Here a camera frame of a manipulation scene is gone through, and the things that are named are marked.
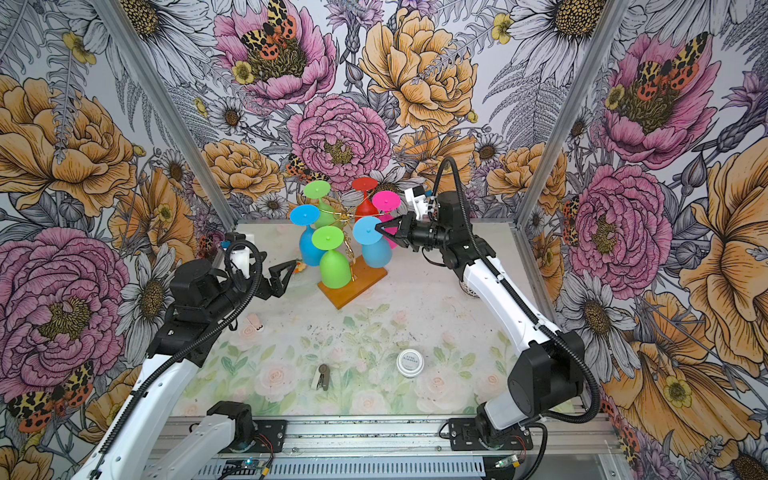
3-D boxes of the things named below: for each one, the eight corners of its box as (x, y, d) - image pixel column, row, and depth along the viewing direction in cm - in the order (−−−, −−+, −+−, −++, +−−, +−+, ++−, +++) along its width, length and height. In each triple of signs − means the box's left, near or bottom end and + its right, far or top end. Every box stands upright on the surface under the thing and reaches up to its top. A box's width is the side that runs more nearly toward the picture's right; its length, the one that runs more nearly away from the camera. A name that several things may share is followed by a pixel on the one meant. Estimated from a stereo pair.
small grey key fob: (313, 390, 83) (311, 387, 81) (317, 367, 87) (315, 364, 85) (328, 390, 83) (326, 387, 81) (331, 367, 87) (329, 364, 85)
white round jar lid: (396, 383, 84) (397, 374, 78) (396, 359, 89) (396, 348, 83) (422, 383, 85) (425, 374, 78) (421, 359, 89) (423, 348, 83)
